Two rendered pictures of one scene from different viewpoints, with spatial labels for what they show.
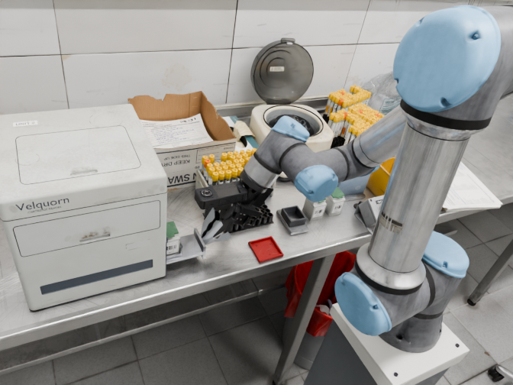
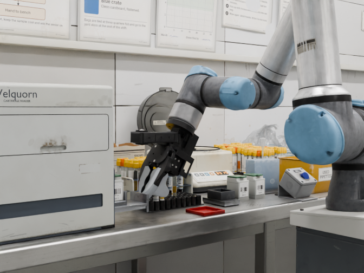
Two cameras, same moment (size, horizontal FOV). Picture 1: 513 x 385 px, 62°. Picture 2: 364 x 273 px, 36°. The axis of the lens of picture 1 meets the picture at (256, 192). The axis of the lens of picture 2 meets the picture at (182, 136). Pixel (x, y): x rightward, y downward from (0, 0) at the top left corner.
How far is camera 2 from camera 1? 0.79 m
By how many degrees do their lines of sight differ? 36
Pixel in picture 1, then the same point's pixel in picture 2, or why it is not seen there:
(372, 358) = (346, 216)
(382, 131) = (275, 39)
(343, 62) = (217, 123)
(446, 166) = not seen: outside the picture
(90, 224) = (51, 129)
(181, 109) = not seen: hidden behind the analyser
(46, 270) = (8, 182)
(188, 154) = not seen: hidden behind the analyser
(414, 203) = (315, 18)
